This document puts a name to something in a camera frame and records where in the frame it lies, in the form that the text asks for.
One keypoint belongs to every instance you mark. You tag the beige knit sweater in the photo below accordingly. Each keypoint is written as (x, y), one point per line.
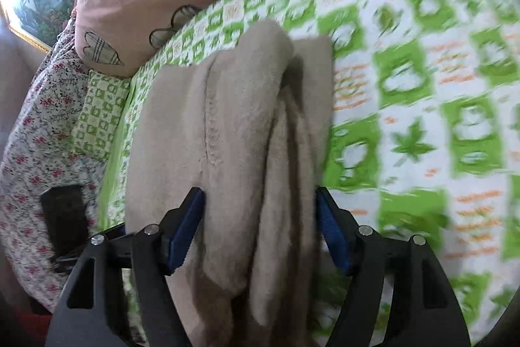
(235, 127)

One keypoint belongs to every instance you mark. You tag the red cloth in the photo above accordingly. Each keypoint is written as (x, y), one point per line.
(34, 328)

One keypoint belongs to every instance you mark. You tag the green checked pillow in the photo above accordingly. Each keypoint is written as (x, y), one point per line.
(101, 111)

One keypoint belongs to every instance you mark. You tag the green checked bed sheet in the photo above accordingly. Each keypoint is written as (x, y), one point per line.
(406, 87)

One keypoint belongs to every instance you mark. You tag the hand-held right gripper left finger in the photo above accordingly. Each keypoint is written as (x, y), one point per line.
(187, 237)

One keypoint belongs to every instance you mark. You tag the floral quilt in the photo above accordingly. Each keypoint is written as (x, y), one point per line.
(32, 152)

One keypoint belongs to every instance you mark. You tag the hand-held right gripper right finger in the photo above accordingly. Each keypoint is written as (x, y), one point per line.
(335, 237)

